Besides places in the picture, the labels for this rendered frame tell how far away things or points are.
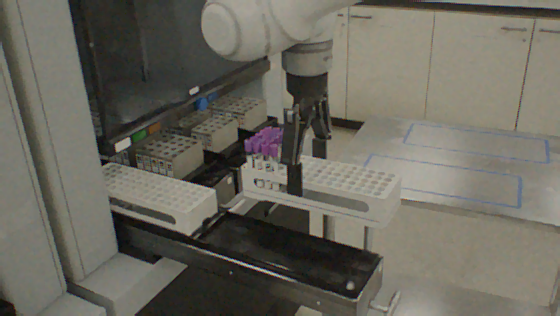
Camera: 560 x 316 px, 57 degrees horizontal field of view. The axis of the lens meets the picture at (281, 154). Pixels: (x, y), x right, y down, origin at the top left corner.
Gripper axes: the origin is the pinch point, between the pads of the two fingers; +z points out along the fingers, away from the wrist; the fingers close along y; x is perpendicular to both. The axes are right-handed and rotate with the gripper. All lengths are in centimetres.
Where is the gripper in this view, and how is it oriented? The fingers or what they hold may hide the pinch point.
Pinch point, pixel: (307, 172)
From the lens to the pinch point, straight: 100.4
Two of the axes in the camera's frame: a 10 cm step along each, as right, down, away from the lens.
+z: 0.3, 9.0, 4.4
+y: 4.9, -4.0, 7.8
